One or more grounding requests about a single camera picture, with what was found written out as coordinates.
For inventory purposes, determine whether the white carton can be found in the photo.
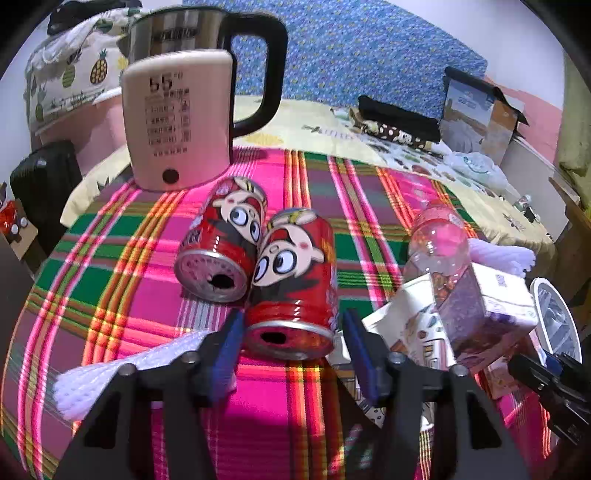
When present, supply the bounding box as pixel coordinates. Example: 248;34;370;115
332;332;513;430

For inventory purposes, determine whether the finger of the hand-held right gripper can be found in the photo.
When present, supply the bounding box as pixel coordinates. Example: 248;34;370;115
508;352;561;398

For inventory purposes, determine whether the white foam net sleeve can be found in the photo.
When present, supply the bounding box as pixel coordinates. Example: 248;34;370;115
55;330;218;421
468;237;534;278

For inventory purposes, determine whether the black folded cloth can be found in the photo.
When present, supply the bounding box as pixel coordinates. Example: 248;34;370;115
358;95;441;141

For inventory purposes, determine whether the patterned white wrapper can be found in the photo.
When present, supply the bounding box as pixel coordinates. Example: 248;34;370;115
362;272;458;370

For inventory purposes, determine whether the purple drink carton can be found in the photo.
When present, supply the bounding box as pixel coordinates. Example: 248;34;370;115
436;263;539;370

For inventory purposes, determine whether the pink storage box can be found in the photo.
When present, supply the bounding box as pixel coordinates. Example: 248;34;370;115
34;90;134;176

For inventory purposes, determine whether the red cartoon drink can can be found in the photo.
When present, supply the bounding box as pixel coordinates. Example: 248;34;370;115
174;176;269;303
243;209;335;361

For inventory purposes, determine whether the small bottle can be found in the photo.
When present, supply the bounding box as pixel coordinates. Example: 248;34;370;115
515;194;541;222

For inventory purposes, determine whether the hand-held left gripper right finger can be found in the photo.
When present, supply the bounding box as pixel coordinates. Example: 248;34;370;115
341;308;532;480

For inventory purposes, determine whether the red toy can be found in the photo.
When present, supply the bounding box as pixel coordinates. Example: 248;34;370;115
0;185;28;243

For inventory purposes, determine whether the green cloth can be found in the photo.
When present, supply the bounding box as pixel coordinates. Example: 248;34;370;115
556;55;591;195

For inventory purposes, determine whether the black suitcase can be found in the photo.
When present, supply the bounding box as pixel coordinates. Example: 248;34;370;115
10;141;84;273

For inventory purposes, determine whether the cardboard box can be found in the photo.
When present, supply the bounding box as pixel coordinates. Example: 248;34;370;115
438;67;529;167

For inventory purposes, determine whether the clear plastic bottle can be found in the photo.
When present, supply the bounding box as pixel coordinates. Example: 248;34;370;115
406;199;472;287

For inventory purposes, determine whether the cream electric kettle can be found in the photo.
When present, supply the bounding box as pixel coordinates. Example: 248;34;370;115
119;9;289;192

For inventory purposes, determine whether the pineapple-print cover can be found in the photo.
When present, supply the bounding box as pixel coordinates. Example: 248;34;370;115
25;9;144;134

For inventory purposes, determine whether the white trash bin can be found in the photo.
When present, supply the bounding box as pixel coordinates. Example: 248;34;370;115
529;277;583;365

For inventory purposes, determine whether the blue floral cloth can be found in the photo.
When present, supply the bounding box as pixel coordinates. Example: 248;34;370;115
182;0;490;112

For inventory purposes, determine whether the white plastic bag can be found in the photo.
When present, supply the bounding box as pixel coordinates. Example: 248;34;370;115
445;150;509;190

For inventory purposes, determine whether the plaid tablecloth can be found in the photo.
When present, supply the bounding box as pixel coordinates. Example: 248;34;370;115
4;145;555;480

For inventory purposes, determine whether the wooden furniture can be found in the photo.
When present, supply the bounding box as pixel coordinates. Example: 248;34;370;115
549;175;591;305

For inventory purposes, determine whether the brown polka-dot cloth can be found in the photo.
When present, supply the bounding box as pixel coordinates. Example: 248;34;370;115
348;108;435;151

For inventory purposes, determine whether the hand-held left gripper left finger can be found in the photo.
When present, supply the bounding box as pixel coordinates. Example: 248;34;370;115
55;309;245;480

